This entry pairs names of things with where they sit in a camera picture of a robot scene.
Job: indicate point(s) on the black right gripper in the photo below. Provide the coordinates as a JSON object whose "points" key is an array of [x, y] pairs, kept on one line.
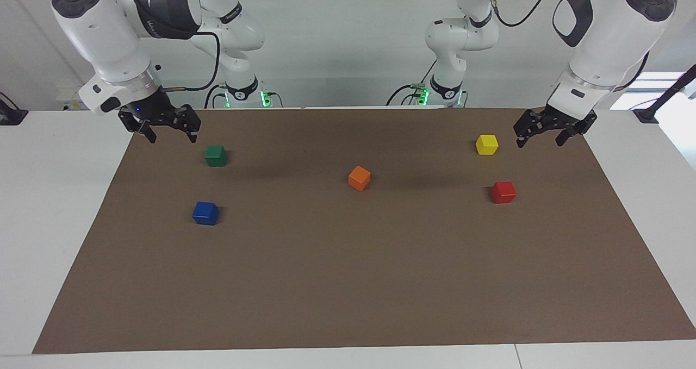
{"points": [[148, 108]]}

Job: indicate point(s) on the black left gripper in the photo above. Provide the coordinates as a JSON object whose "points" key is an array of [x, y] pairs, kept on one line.
{"points": [[559, 119]]}

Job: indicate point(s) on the red wooden block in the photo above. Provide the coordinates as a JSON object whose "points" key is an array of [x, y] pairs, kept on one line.
{"points": [[503, 193]]}

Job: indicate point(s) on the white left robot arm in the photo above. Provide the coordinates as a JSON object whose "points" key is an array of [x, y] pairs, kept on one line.
{"points": [[603, 37]]}

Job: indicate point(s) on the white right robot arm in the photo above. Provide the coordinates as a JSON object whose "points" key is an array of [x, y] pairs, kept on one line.
{"points": [[92, 26]]}

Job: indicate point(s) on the green wooden block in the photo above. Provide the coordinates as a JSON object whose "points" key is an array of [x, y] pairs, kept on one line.
{"points": [[216, 156]]}

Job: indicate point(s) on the yellow wooden block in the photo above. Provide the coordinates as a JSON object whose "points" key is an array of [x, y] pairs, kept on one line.
{"points": [[486, 145]]}

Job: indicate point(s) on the blue wooden block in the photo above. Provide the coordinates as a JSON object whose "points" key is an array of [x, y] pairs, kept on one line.
{"points": [[205, 213]]}

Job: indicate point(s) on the orange wooden block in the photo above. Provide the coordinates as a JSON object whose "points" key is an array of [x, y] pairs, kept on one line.
{"points": [[359, 179]]}

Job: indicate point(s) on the black angled stand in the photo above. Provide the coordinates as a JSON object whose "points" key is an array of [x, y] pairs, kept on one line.
{"points": [[666, 94]]}

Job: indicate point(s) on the brown table mat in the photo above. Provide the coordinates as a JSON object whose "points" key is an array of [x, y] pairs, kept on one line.
{"points": [[348, 271]]}

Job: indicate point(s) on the white wall socket box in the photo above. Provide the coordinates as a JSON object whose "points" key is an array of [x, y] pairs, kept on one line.
{"points": [[70, 98]]}

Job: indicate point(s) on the black table clamp mount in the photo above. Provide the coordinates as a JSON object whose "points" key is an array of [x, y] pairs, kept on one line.
{"points": [[11, 116]]}

